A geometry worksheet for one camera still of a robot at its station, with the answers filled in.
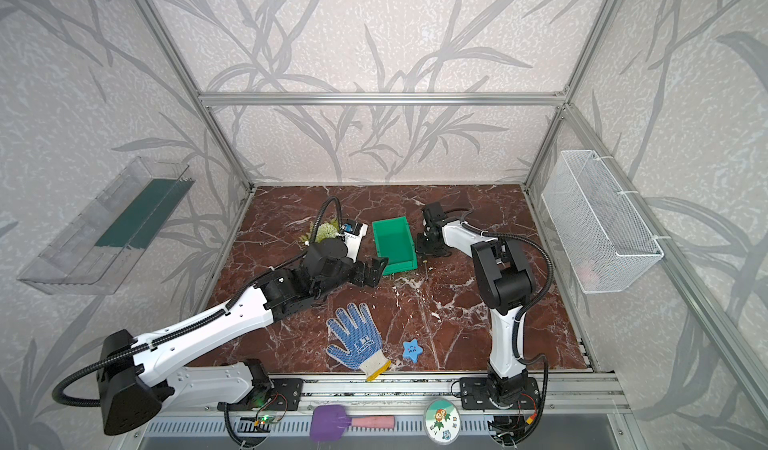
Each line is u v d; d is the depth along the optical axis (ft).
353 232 2.06
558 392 2.46
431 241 2.57
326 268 1.76
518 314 1.83
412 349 2.63
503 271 1.78
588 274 2.37
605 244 2.03
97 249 2.12
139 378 1.29
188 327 1.43
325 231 2.88
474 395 2.40
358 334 2.74
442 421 2.07
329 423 2.29
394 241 3.31
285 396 2.37
